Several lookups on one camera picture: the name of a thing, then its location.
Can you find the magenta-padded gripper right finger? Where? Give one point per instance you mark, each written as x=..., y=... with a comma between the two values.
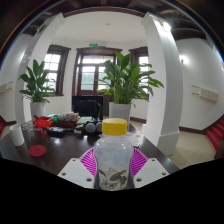
x=151, y=170

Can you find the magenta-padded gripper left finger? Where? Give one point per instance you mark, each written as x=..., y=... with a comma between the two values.
x=75, y=170

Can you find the clear bottle with yellow cap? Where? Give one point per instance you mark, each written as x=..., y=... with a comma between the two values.
x=113, y=150

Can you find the printed paper leaflet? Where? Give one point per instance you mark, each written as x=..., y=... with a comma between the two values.
x=136, y=139

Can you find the flat round red coaster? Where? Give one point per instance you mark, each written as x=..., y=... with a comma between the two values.
x=37, y=151

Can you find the grey microphone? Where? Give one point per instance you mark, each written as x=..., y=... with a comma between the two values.
x=90, y=127
x=99, y=126

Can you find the green flat pad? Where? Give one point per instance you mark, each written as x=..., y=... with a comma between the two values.
x=84, y=120

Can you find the box of small cups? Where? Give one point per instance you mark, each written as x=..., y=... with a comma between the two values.
x=68, y=118

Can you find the red plastic container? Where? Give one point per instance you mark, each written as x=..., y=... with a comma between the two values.
x=43, y=122

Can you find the black chair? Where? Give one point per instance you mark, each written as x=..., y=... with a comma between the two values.
x=86, y=106

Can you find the white speckled cup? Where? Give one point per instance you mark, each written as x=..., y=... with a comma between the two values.
x=16, y=135

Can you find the red carpeted staircase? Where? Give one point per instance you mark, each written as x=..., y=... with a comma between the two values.
x=216, y=133
x=1, y=126

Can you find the leafy plant in white pot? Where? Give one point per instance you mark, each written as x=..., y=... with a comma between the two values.
x=125, y=80
x=37, y=83

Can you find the dark wooden double door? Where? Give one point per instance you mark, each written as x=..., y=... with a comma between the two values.
x=88, y=73

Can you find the dark-framed window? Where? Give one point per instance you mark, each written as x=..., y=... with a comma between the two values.
x=61, y=66
x=143, y=60

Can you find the green exit sign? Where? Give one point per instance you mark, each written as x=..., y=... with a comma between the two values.
x=93, y=44

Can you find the white wall radiator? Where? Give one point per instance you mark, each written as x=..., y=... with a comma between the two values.
x=206, y=93
x=5, y=87

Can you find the glowing wall lamp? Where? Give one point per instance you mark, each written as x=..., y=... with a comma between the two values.
x=183, y=60

